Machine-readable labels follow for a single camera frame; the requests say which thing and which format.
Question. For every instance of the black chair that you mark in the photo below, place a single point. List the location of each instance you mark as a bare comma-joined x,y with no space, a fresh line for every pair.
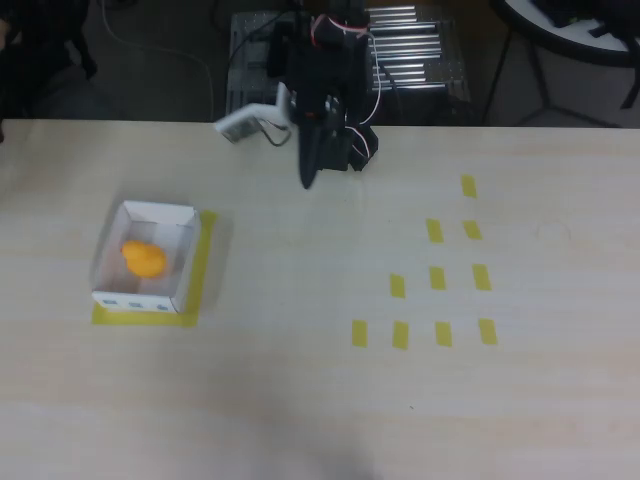
55,30

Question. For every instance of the white cardboard box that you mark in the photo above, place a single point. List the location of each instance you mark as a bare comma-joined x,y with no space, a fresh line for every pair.
185,260

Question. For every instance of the yellow rubber duck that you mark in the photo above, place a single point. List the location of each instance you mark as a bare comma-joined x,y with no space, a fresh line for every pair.
145,260

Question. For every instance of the yellow tape frame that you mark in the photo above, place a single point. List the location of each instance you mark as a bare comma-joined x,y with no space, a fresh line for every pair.
205,260

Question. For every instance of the metal roller rack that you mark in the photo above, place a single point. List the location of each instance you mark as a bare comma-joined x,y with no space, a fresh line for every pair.
415,55

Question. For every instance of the white gripper camera mount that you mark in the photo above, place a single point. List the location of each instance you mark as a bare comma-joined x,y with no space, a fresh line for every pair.
250,117

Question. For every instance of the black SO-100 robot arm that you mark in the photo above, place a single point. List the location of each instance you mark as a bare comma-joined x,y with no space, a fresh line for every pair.
335,50

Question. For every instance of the round white table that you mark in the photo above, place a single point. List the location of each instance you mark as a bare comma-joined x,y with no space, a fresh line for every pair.
565,42

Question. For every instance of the yellow tape mark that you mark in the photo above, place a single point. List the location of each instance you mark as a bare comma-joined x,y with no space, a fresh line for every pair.
472,229
468,186
487,332
435,230

